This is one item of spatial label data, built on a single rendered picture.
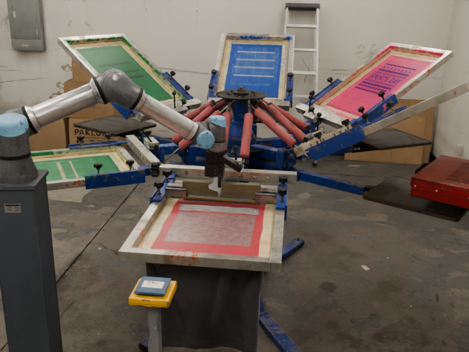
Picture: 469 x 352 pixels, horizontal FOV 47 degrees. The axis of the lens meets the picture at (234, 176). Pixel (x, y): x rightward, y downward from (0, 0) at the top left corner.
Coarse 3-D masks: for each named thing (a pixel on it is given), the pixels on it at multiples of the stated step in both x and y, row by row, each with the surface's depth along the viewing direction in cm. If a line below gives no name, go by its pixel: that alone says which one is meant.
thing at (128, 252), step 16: (160, 208) 237; (144, 224) 215; (128, 240) 201; (128, 256) 193; (144, 256) 192; (160, 256) 192; (176, 256) 191; (192, 256) 190; (208, 256) 190; (224, 256) 191; (240, 256) 191; (256, 256) 191; (272, 256) 192
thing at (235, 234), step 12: (228, 204) 247; (240, 204) 247; (264, 204) 248; (216, 216) 233; (228, 216) 234; (240, 216) 234; (252, 216) 234; (216, 228) 221; (228, 228) 221; (240, 228) 222; (252, 228) 222; (216, 240) 211; (228, 240) 211; (240, 240) 211; (252, 240) 211; (204, 252) 201; (216, 252) 201; (228, 252) 201; (240, 252) 202; (252, 252) 202
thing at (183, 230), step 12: (180, 204) 245; (192, 204) 246; (204, 204) 246; (216, 204) 246; (168, 216) 232; (180, 216) 232; (192, 216) 233; (204, 216) 233; (168, 228) 220; (180, 228) 220; (192, 228) 221; (204, 228) 221; (156, 240) 210; (168, 240) 210; (180, 240) 210; (192, 240) 210; (204, 240) 210
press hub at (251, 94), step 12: (228, 96) 307; (240, 96) 308; (252, 96) 309; (264, 96) 309; (240, 108) 314; (240, 120) 316; (240, 132) 316; (252, 132) 321; (228, 144) 318; (240, 144) 316; (252, 144) 319; (264, 144) 325; (252, 156) 328; (252, 168) 313
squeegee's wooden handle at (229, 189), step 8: (184, 184) 245; (192, 184) 244; (200, 184) 244; (208, 184) 244; (224, 184) 243; (232, 184) 242; (240, 184) 242; (248, 184) 242; (256, 184) 242; (192, 192) 246; (200, 192) 245; (208, 192) 245; (216, 192) 244; (224, 192) 244; (232, 192) 243; (240, 192) 243; (248, 192) 242; (256, 192) 242
